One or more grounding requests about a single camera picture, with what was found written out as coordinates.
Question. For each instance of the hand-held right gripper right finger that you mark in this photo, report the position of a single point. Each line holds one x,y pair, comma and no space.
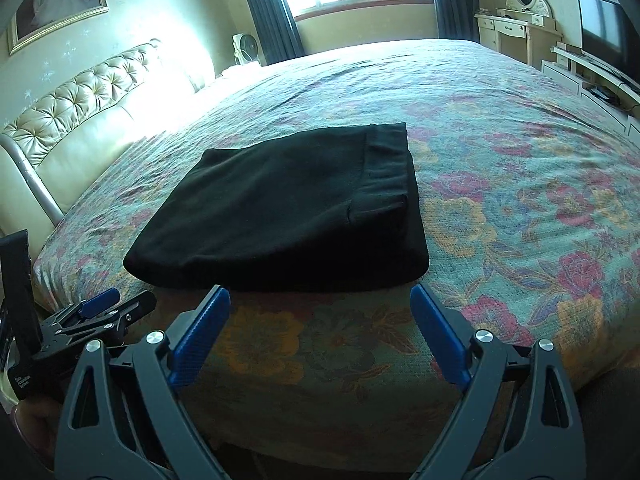
440,337

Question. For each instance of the white fan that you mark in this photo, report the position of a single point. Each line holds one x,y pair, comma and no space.
246,50

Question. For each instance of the floral bedspread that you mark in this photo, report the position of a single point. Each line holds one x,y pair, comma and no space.
500,185

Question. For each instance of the person's left hand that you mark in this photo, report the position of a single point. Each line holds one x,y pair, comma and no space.
32,420

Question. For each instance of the cream dressing table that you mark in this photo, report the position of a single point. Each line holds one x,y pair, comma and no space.
510,30

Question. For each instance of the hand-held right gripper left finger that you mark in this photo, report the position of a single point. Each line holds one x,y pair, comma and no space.
200,337

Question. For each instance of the dark blue curtain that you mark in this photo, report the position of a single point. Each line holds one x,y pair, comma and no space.
452,0
267,10

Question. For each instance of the white television stand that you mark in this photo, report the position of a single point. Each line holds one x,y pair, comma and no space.
595,80

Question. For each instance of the flat screen television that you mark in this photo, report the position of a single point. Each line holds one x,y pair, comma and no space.
602,30

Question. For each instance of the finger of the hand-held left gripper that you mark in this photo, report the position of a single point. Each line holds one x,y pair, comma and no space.
97,305
125,316

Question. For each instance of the cream tufted headboard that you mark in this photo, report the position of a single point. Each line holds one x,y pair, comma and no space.
75,110

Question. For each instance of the framed wall picture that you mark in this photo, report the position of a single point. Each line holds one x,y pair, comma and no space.
55,0

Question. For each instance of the black pants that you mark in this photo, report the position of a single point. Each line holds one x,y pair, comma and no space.
280,210

